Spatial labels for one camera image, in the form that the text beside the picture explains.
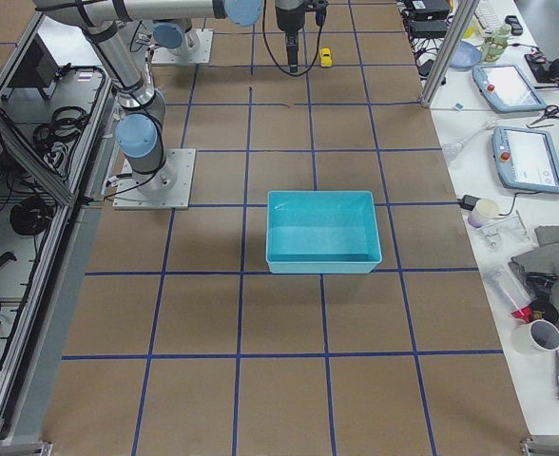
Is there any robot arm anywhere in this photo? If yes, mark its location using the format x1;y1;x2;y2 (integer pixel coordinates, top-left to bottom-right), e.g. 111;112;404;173
34;1;262;209
152;1;328;77

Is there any black power adapter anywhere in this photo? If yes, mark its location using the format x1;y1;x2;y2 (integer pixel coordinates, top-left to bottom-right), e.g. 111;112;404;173
457;195;480;211

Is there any teach pendant tablet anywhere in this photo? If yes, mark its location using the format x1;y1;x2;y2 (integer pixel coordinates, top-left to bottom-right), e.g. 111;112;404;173
472;65;547;113
492;126;559;195

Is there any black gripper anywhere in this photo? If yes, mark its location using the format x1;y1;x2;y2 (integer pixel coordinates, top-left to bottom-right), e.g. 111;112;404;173
275;0;328;73

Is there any white paper cup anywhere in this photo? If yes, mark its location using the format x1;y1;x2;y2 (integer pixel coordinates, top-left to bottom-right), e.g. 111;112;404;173
467;199;499;228

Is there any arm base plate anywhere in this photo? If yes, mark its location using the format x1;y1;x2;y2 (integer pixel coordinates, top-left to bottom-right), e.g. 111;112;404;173
112;148;196;210
151;23;213;66

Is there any aluminium frame post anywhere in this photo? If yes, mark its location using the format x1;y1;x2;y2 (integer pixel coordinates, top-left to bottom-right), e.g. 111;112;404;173
420;0;479;108

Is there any upper teach pendant tablet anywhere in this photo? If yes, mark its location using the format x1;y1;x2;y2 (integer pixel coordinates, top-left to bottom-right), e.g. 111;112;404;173
472;65;547;113

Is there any yellow beetle toy car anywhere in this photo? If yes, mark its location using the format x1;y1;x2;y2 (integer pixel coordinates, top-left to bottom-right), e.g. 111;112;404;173
318;47;334;68

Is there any light blue plate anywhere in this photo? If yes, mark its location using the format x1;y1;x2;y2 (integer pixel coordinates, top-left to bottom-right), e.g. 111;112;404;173
450;41;481;70

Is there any teal plastic bin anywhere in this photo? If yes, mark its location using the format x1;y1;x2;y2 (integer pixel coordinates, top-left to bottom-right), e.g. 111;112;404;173
265;191;383;275

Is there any lower teach pendant tablet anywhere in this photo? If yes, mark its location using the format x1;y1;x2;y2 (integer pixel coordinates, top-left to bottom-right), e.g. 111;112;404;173
492;126;559;195

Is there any white mug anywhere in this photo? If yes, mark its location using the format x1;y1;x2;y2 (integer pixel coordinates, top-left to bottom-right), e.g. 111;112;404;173
511;319;559;354

